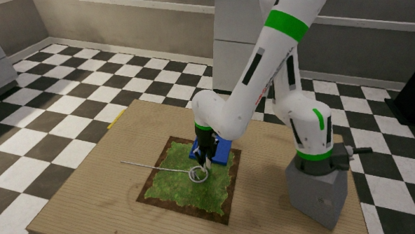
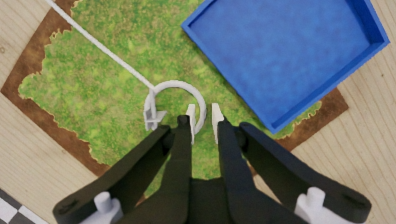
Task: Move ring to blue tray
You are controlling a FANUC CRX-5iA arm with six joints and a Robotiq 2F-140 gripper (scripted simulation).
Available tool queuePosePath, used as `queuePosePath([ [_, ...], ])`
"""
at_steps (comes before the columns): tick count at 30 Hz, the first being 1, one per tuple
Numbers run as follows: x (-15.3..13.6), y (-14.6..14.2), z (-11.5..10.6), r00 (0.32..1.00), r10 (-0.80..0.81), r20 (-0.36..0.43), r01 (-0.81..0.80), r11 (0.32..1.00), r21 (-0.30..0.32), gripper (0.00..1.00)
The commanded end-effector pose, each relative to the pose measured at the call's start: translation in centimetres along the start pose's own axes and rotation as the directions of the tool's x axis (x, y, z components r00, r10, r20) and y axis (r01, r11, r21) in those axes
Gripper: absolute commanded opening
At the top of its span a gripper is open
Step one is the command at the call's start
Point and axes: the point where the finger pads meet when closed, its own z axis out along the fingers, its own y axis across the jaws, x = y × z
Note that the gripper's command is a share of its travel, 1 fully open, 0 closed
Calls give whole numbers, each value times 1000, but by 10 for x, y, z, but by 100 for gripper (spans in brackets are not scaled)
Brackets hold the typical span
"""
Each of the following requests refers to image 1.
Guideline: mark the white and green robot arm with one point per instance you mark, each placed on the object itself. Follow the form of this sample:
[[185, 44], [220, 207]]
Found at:
[[273, 59]]

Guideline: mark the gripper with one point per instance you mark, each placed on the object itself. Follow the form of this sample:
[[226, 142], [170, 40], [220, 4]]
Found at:
[[206, 146]]

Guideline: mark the blue tray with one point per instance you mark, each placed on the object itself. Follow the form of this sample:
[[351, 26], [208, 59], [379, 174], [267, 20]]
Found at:
[[222, 151]]

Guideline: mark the green grass mat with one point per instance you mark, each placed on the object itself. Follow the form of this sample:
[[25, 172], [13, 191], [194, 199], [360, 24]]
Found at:
[[172, 190]]

